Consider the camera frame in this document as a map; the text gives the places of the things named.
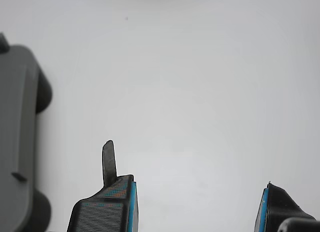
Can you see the grey 3D-printed frame holder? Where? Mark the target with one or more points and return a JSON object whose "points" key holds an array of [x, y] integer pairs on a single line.
{"points": [[15, 116]]}

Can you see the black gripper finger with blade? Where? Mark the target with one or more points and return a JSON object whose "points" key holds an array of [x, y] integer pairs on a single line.
{"points": [[105, 212]]}

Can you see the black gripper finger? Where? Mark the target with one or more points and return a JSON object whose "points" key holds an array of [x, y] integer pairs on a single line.
{"points": [[272, 209]]}

